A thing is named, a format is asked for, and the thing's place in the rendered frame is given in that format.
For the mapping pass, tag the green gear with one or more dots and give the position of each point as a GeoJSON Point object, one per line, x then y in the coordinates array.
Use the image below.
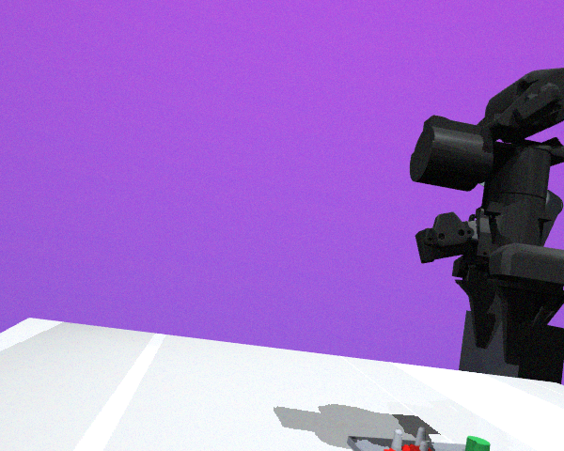
{"type": "Point", "coordinates": [476, 444]}

